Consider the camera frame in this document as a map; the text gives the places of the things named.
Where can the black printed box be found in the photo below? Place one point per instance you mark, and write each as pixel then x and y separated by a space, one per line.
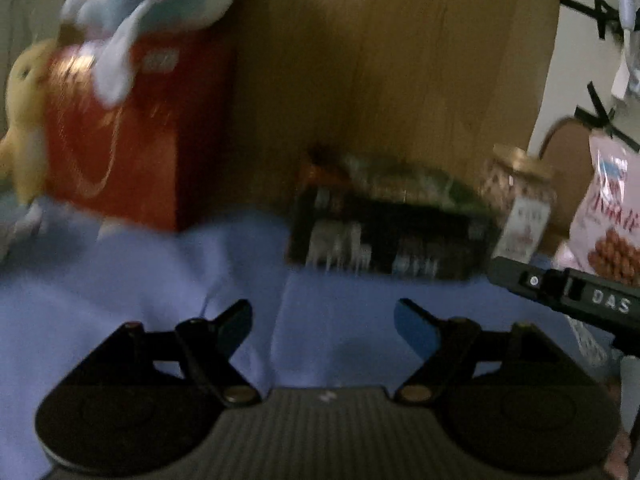
pixel 380 240

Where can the pink snack bag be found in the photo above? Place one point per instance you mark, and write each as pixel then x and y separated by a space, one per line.
pixel 610 220

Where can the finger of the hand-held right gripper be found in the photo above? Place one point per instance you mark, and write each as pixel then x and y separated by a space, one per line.
pixel 520 277

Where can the yellow plush duck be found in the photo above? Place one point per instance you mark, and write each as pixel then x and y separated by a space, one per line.
pixel 25 120

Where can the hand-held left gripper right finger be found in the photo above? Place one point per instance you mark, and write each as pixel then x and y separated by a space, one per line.
pixel 415 327

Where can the brown round board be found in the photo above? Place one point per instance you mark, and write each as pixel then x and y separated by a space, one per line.
pixel 567 170

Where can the wooden headboard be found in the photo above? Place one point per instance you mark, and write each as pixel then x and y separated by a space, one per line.
pixel 380 60

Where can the white spray bottle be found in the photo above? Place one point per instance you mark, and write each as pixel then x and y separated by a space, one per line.
pixel 627 20

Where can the person's right hand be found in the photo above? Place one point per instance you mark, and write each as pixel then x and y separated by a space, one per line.
pixel 620 457

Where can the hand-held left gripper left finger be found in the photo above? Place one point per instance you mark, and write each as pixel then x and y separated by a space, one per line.
pixel 235 322

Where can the blue printed bedsheet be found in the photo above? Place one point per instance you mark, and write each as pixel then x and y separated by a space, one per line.
pixel 150 285

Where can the red cardboard box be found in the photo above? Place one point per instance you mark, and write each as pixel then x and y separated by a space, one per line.
pixel 135 130

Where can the clear nut jar gold lid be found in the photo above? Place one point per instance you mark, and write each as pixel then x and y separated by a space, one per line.
pixel 525 200

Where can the pastel plush toy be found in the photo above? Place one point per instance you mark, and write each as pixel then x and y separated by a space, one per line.
pixel 150 5

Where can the large green snack packet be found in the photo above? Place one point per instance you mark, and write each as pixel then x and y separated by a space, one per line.
pixel 425 187

